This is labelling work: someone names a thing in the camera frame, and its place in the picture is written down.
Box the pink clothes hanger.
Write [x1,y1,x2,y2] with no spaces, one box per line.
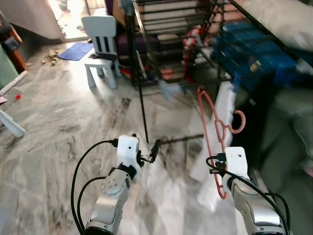
[197,86,246,200]

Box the black hanging garment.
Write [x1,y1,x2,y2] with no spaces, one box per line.
[235,73,274,162]

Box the white shirt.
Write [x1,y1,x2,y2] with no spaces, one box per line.
[198,81,238,212]

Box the dark green sofa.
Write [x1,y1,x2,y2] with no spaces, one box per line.
[264,88,313,235]

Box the white slatted child chair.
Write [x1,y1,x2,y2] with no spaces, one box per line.
[81,16,120,90]

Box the black metal drying rack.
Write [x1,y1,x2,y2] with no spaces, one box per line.
[125,0,313,143]

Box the red white striped fabric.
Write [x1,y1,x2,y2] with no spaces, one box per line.
[181,27,206,84]

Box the blue floor mat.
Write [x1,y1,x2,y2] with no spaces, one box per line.
[58,42,93,62]

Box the crumpled brown cloth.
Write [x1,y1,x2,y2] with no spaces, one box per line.
[42,49,62,67]

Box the blue hard suitcase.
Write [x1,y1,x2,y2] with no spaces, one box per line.
[215,22,313,91]

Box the white paper roll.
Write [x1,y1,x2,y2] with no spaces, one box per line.
[0,71,29,96]

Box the green mesh screen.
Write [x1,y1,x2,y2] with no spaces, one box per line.
[0,44,13,91]

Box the brown wooden cabinet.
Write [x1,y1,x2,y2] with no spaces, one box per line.
[0,10,27,71]

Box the white storage box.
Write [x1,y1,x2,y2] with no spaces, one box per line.
[235,0,313,49]

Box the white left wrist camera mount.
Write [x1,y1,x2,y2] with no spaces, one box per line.
[116,136,141,168]

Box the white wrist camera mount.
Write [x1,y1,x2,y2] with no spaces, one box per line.
[116,136,141,168]
[223,147,248,179]

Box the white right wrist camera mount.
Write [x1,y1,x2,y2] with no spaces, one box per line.
[223,147,248,179]

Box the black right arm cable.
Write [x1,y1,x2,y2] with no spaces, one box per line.
[205,156,291,235]

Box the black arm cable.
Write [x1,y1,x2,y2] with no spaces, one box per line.
[76,176,107,235]
[71,139,119,235]
[205,156,291,235]

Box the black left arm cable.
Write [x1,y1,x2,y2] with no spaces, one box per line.
[71,139,119,235]
[76,176,107,235]

